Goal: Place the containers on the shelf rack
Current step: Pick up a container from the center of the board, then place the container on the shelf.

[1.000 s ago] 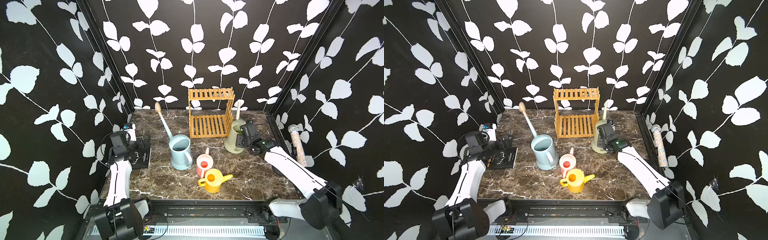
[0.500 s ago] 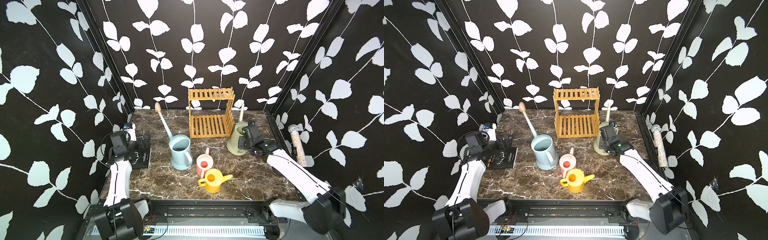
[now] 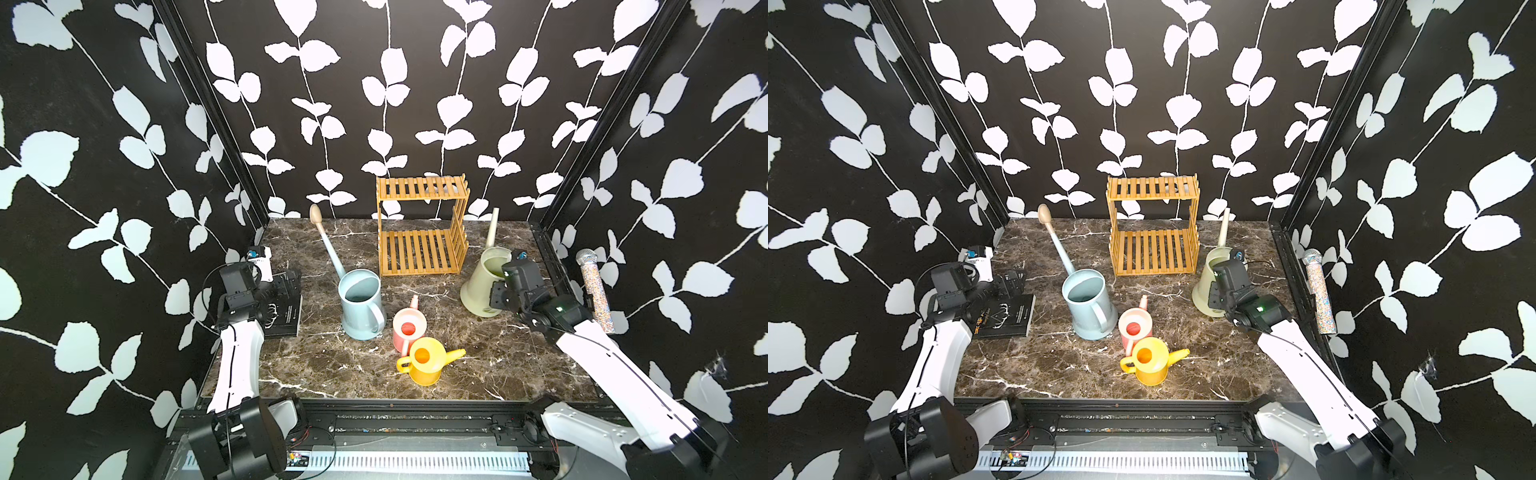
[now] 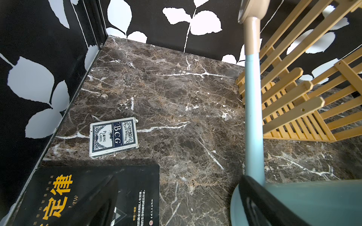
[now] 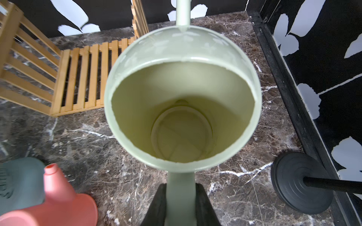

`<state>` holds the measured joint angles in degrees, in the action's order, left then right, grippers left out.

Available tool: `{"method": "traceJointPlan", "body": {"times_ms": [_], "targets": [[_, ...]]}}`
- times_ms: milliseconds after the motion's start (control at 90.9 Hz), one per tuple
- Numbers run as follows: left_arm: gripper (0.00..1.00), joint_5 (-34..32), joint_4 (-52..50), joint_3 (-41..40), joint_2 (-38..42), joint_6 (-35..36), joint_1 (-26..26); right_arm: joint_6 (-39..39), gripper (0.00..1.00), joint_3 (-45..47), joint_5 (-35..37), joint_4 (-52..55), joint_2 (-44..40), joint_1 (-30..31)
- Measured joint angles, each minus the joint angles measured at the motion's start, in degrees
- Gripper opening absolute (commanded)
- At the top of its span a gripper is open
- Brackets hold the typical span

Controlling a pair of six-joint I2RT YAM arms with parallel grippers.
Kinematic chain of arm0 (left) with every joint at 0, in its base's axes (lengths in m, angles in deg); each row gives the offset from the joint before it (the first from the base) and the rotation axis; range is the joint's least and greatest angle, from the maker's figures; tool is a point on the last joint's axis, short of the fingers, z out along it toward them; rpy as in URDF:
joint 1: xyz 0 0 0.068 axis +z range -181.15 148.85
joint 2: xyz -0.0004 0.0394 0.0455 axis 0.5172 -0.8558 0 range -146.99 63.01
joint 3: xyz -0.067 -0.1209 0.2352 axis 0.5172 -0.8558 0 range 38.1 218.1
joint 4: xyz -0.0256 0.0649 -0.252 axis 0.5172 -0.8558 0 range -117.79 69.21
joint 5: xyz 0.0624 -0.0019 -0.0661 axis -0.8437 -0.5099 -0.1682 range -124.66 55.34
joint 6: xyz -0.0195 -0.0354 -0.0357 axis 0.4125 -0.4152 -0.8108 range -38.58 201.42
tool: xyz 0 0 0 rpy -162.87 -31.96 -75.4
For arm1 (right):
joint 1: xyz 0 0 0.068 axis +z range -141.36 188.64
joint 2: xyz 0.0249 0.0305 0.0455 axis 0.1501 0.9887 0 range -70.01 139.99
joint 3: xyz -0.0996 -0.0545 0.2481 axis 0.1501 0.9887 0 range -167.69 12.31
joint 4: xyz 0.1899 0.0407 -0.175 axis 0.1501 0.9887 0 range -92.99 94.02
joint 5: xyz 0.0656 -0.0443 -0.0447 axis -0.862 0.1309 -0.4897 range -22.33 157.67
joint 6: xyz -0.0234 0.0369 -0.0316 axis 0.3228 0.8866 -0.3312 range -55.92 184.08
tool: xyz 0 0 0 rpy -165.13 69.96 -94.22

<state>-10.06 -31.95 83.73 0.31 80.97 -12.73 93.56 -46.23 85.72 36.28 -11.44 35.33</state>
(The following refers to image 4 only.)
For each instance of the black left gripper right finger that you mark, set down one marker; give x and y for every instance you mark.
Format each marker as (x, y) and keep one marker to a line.
(262, 208)

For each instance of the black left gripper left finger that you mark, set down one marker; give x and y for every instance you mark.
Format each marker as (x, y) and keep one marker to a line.
(96, 208)

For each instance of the light blue watering can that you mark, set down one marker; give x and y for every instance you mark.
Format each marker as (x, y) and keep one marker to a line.
(321, 203)

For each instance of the wooden slatted shelf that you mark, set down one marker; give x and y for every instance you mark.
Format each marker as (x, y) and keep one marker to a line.
(292, 111)

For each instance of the black book yellow lettering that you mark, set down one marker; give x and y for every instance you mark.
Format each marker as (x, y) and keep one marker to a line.
(54, 191)

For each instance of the blue playing card box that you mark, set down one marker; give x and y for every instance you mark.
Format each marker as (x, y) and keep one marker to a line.
(108, 137)

